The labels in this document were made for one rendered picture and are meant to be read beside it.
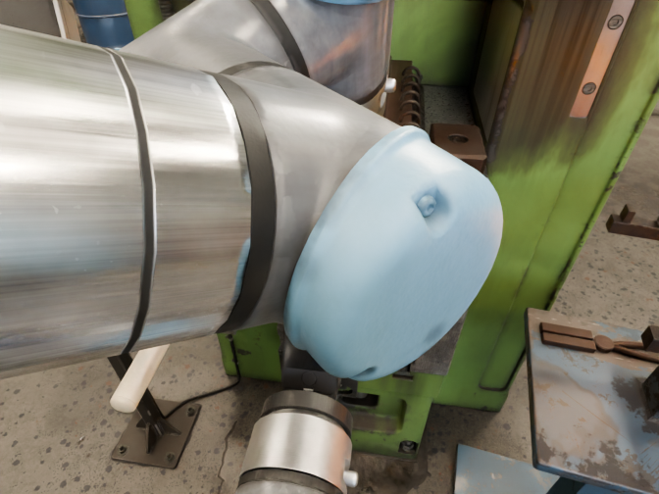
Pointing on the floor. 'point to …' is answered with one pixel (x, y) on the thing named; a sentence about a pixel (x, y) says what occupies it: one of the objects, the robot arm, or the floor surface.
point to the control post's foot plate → (162, 449)
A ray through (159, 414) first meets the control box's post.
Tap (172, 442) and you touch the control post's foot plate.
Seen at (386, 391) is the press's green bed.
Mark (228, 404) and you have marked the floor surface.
